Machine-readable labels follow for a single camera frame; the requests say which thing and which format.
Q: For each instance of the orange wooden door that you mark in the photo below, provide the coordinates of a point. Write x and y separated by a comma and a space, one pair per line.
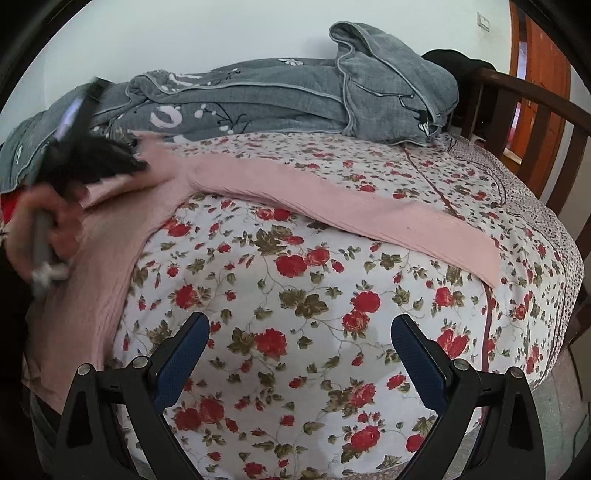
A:
536, 59

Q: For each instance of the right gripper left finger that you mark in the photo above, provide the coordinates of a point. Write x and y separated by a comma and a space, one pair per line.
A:
90, 443

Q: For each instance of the white wall switch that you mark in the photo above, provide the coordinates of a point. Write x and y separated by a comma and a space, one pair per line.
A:
483, 22

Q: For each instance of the black garment on footboard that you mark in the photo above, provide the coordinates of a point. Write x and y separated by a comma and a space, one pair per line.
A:
457, 63

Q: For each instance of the person's left hand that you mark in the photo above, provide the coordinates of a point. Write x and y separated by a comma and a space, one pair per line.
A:
44, 219

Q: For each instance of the red pillow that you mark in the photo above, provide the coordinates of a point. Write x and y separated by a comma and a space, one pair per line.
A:
9, 202

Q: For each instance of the floral bed sheet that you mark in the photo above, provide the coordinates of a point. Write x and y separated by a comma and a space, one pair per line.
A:
299, 379

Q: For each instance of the grey patterned quilt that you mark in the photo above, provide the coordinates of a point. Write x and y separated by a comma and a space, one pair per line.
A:
376, 88

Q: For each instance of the pink knitted sweater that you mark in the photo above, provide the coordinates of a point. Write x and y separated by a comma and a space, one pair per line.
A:
77, 321

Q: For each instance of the dark wooden footboard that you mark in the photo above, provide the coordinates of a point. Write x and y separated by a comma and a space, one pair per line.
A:
534, 117

